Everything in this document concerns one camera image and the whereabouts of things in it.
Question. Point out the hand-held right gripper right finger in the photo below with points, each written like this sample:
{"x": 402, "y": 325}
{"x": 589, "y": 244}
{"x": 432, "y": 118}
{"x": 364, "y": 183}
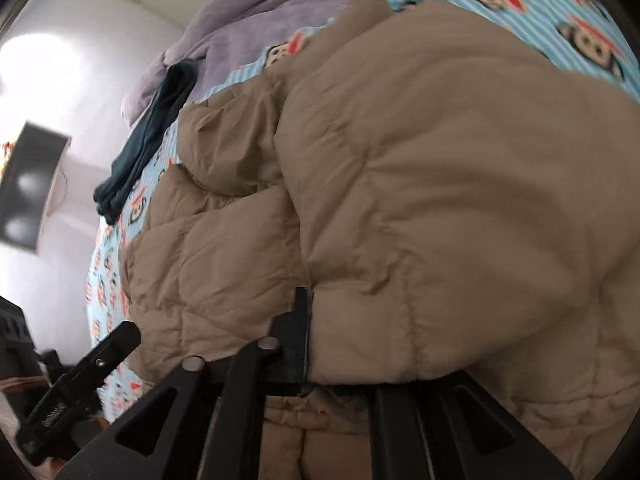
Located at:
{"x": 395, "y": 435}

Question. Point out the tan puffer jacket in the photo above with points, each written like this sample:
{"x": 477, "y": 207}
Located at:
{"x": 425, "y": 185}

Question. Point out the black furniture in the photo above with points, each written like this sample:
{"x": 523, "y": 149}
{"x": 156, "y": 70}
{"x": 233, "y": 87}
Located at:
{"x": 12, "y": 332}

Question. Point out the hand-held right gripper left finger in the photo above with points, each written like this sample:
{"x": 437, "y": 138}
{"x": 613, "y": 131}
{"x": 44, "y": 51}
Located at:
{"x": 294, "y": 332}

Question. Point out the blue striped monkey print sheet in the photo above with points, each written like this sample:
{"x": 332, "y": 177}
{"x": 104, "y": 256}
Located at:
{"x": 525, "y": 5}

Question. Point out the black wall screen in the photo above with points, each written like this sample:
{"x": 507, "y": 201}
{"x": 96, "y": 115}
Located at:
{"x": 27, "y": 190}

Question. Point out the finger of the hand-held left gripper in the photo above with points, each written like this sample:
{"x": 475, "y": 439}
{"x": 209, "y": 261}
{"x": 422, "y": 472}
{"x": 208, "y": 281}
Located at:
{"x": 107, "y": 350}

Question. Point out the dark teal folded garment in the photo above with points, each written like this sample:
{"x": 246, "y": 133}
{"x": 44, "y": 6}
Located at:
{"x": 145, "y": 145}

